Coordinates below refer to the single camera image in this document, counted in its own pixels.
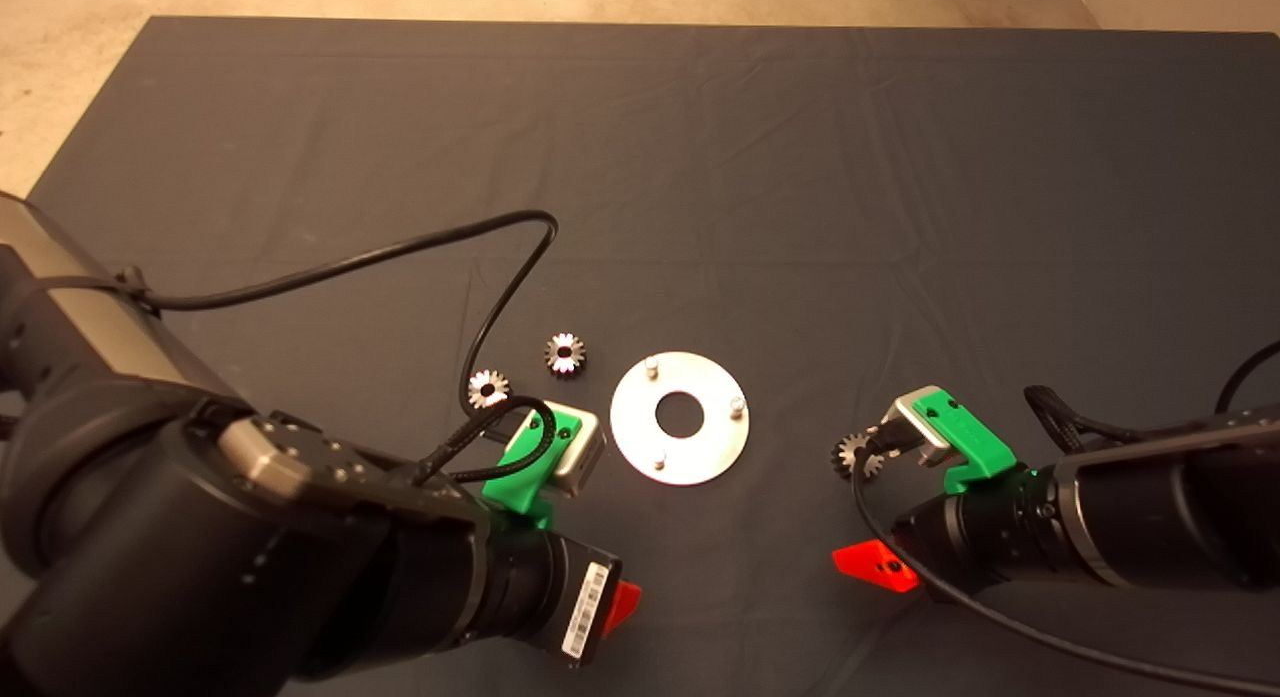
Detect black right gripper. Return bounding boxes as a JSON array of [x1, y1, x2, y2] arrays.
[[833, 475, 1051, 603]]

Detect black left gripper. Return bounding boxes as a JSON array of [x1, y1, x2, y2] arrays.
[[472, 525, 641, 668]]

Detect round metal carrier plate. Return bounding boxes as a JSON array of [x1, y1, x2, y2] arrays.
[[610, 351, 751, 487]]

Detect dark grey table cloth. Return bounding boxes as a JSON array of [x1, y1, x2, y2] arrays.
[[24, 15, 1280, 697]]

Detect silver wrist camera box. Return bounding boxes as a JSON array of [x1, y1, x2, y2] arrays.
[[880, 387, 951, 468], [527, 400, 607, 499]]

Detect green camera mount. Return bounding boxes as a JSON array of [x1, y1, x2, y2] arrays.
[[482, 405, 583, 530], [920, 385, 1021, 496]]

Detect black braided cable loop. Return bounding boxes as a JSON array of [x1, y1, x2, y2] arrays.
[[1024, 384, 1151, 448], [412, 395, 559, 483]]

